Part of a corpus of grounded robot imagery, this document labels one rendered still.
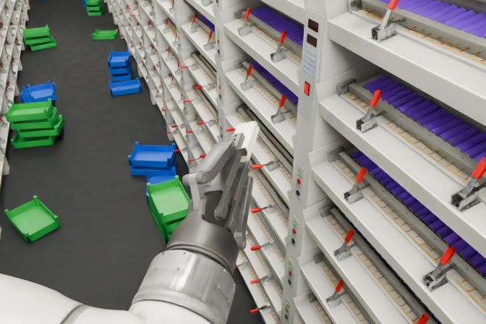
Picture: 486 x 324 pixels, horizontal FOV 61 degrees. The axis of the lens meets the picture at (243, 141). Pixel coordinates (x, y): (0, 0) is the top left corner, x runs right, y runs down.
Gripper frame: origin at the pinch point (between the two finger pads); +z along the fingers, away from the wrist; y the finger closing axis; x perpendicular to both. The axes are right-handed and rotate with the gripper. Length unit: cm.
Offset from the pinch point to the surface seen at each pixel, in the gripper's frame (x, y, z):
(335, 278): 10, -81, 30
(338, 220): 4, -60, 35
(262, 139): 34, -56, 73
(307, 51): 1, -13, 49
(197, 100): 92, -69, 133
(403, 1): -22, -6, 46
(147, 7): 167, -41, 245
